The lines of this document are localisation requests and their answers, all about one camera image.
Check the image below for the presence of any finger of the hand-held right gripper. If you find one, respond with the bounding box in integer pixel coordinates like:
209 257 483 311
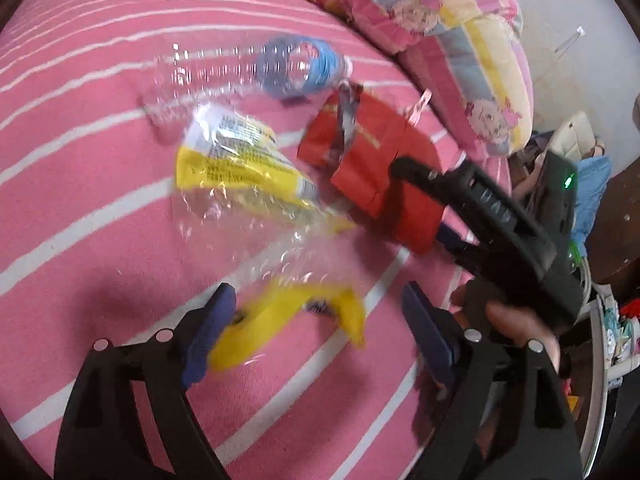
390 156 481 208
434 226 482 263

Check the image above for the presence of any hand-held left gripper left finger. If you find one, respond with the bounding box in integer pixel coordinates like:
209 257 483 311
52 282 237 480

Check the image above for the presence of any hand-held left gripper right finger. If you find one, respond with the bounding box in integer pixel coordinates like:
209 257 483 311
402 281 586 480

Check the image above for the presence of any red paper bag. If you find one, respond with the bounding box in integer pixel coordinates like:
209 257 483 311
297 85 446 256

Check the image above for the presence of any clear yellow plastic wrapper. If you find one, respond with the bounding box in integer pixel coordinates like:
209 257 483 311
172 104 368 373

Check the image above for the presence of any person's right hand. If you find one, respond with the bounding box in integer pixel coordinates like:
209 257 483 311
450 280 562 368

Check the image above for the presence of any pink clothespin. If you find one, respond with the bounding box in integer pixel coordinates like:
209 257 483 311
407 89 434 126

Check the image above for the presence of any blue cloth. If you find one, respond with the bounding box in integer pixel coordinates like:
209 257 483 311
572 155 613 243

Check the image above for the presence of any dark wooden furniture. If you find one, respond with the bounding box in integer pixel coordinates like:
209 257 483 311
590 155 640 286

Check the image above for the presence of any white office chair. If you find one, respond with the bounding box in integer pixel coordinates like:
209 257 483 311
547 110 608 163

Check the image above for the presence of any colourful patterned pillow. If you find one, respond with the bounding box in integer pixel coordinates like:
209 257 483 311
345 0 533 153

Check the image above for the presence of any clear plastic bottle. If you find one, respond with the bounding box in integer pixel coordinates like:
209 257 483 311
142 35 353 128

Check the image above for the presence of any pink striped bed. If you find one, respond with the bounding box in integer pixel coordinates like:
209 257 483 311
0 0 516 480

